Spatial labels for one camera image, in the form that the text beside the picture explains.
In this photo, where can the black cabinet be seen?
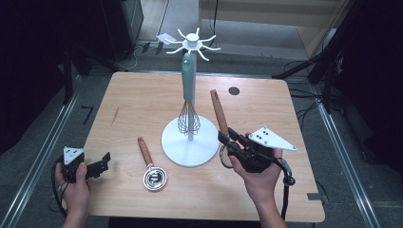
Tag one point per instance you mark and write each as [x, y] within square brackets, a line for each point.
[122, 28]

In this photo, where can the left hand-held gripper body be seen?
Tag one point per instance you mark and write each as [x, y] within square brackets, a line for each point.
[72, 161]

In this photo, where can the person's left hand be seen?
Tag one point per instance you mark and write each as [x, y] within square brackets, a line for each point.
[74, 193]

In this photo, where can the metal floor rail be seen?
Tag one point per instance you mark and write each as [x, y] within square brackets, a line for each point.
[38, 158]
[345, 164]

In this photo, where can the white paper tag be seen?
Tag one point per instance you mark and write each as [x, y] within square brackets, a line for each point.
[164, 38]

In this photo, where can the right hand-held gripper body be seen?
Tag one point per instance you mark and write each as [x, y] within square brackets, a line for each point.
[256, 155]

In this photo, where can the white utensil hook stand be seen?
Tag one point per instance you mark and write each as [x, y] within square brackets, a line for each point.
[190, 148]

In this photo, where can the person's right hand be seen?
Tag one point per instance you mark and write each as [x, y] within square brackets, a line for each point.
[261, 185]

